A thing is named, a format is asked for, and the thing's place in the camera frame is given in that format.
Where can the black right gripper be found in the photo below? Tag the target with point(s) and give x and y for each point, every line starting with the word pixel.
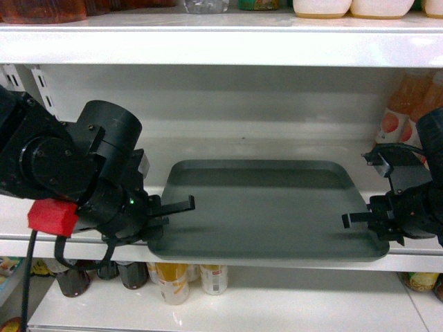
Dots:
pixel 416 213

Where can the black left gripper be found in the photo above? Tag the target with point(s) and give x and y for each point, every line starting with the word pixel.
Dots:
pixel 126 211

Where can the grey metal tray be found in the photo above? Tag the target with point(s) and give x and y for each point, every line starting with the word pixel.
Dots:
pixel 265 209

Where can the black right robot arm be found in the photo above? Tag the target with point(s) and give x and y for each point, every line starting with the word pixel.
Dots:
pixel 429 129

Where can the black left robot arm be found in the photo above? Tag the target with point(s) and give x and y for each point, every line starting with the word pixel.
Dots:
pixel 83 175

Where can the white middle shelf board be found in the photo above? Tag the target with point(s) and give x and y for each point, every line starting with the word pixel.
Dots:
pixel 163 153

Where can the white shelf board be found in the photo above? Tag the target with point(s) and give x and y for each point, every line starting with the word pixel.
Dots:
pixel 233 38
pixel 163 153

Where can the orange juice bottle front left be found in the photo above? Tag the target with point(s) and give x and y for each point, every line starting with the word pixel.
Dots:
pixel 406 96

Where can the white upper shelf board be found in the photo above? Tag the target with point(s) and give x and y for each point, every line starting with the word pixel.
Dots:
pixel 233 38

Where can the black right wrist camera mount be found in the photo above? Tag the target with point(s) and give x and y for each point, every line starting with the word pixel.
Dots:
pixel 399 164

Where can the red cable block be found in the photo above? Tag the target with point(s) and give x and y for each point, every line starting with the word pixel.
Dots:
pixel 53 216

